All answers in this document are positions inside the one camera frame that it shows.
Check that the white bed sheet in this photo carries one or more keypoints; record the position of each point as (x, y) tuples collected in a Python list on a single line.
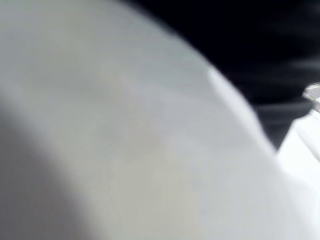
[(130, 140)]

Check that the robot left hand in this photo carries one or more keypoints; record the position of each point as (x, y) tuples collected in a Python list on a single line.
[(250, 37)]

